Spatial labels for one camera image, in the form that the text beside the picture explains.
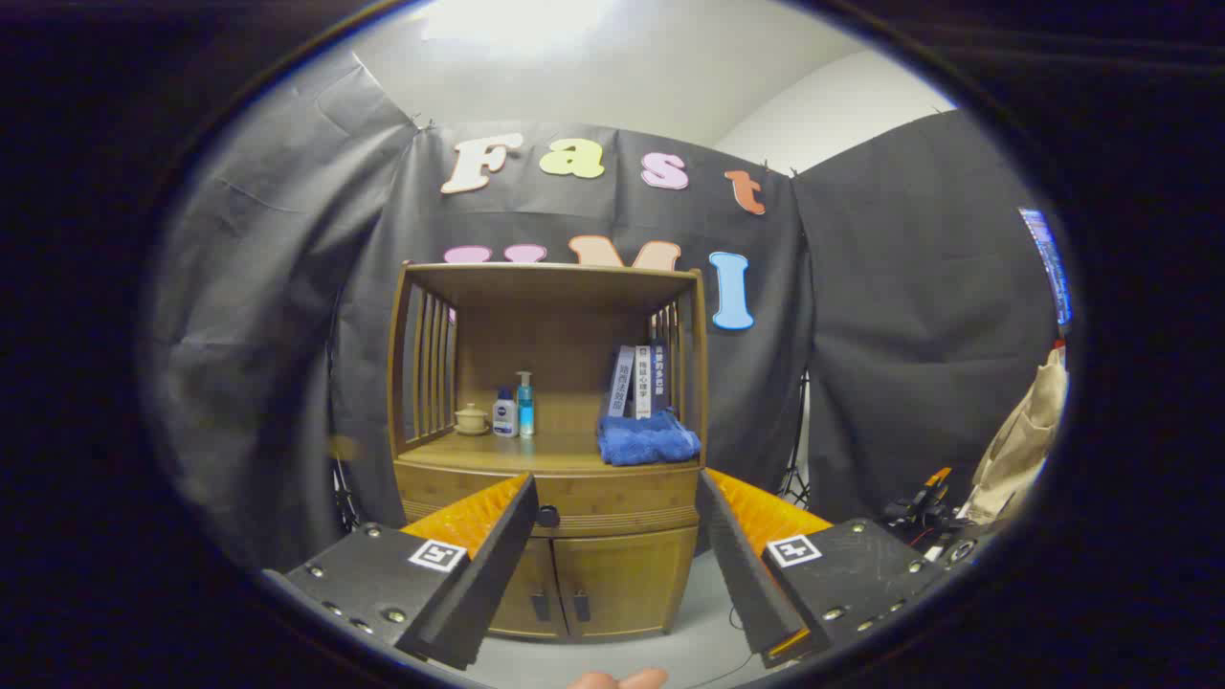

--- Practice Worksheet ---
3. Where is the black and orange clamp tool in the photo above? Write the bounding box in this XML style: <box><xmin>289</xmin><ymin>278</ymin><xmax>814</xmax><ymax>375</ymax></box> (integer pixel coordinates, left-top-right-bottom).
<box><xmin>880</xmin><ymin>466</ymin><xmax>968</xmax><ymax>546</ymax></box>

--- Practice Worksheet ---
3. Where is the wooden drawer with black knob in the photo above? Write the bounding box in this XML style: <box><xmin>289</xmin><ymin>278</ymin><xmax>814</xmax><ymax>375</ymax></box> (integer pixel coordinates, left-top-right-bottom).
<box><xmin>394</xmin><ymin>461</ymin><xmax>702</xmax><ymax>539</ymax></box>

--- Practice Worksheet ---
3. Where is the black backdrop cloth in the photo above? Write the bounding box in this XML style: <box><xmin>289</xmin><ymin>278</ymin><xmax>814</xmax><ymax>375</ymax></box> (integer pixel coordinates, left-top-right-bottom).
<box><xmin>144</xmin><ymin>48</ymin><xmax>1063</xmax><ymax>575</ymax></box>

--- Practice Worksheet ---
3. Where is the wooden countertop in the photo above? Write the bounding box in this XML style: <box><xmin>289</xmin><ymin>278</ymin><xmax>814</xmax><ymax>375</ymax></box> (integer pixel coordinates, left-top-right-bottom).
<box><xmin>397</xmin><ymin>431</ymin><xmax>702</xmax><ymax>477</ymax></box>

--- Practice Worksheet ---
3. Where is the blue folded towel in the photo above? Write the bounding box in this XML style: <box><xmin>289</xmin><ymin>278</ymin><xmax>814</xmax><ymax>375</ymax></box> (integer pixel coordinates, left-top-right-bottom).
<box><xmin>596</xmin><ymin>407</ymin><xmax>702</xmax><ymax>468</ymax></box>

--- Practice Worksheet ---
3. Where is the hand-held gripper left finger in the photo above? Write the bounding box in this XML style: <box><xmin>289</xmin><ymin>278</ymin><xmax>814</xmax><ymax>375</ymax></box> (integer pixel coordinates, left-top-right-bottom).
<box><xmin>263</xmin><ymin>472</ymin><xmax>540</xmax><ymax>671</ymax></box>

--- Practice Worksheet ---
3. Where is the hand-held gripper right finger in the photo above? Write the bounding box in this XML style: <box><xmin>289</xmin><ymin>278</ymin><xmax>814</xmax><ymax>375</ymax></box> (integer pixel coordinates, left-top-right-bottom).
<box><xmin>696</xmin><ymin>467</ymin><xmax>958</xmax><ymax>669</ymax></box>

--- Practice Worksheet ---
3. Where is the beige cloth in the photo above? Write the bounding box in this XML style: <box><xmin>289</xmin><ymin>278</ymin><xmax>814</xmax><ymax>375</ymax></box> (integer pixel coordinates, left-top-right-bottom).
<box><xmin>960</xmin><ymin>348</ymin><xmax>1069</xmax><ymax>525</ymax></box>

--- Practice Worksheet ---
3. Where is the computer monitor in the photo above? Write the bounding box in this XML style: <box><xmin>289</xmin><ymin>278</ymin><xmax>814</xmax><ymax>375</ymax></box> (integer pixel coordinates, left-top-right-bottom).
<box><xmin>1018</xmin><ymin>207</ymin><xmax>1073</xmax><ymax>326</ymax></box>

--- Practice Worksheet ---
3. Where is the wooden cabinet door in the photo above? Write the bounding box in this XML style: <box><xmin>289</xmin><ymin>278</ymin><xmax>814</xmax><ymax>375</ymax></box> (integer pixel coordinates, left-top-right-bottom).
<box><xmin>488</xmin><ymin>536</ymin><xmax>572</xmax><ymax>640</ymax></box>
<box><xmin>552</xmin><ymin>526</ymin><xmax>698</xmax><ymax>637</ymax></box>

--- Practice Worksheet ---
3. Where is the lilac book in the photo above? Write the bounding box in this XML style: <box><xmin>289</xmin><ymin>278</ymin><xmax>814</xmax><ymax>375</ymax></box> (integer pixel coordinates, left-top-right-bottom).
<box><xmin>601</xmin><ymin>344</ymin><xmax>637</xmax><ymax>419</ymax></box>

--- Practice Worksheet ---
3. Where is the wooden cabinet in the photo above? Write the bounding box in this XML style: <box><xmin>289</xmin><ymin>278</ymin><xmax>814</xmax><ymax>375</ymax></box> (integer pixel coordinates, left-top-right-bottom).
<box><xmin>386</xmin><ymin>260</ymin><xmax>711</xmax><ymax>642</ymax></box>

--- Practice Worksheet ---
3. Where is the black tripod stand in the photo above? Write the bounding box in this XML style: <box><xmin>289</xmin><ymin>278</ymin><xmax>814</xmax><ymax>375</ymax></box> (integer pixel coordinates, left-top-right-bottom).
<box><xmin>777</xmin><ymin>371</ymin><xmax>814</xmax><ymax>508</ymax></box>

